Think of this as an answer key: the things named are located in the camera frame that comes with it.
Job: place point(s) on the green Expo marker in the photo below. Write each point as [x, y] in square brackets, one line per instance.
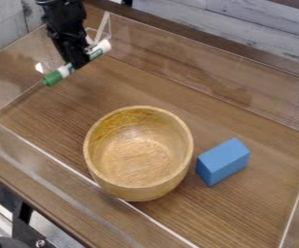
[53, 78]

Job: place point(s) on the blue foam block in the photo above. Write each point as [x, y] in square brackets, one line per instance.
[222, 161]

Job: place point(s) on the black table leg bracket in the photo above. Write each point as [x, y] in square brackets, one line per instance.
[26, 233]

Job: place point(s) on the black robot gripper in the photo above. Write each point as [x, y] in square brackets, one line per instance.
[64, 16]

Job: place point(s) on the brown wooden bowl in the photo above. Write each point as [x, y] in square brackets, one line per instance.
[138, 152]

